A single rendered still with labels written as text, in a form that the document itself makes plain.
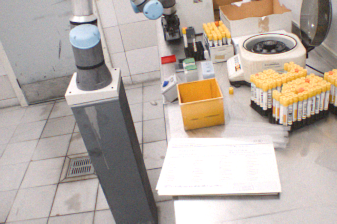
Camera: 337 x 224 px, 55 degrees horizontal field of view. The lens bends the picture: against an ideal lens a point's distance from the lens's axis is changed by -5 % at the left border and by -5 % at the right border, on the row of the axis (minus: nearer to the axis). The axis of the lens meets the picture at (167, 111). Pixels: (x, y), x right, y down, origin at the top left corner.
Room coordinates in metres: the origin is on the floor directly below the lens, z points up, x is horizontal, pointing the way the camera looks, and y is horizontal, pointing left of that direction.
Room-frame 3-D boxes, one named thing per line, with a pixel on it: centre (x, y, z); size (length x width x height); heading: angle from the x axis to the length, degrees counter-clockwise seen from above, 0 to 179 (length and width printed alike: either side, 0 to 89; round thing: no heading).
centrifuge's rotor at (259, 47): (1.13, -0.42, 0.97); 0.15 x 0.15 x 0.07
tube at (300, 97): (0.77, -0.38, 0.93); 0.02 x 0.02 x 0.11
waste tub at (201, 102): (0.92, -0.11, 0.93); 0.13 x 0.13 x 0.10; 87
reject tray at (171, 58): (1.42, -0.05, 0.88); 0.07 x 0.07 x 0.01; 88
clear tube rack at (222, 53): (1.40, -0.28, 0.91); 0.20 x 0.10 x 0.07; 178
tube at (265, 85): (0.86, -0.30, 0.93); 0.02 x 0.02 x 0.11
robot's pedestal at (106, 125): (1.26, 0.27, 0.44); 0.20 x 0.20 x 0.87; 88
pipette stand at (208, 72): (1.07, -0.17, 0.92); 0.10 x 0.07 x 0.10; 173
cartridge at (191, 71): (1.16, -0.12, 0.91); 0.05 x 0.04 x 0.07; 88
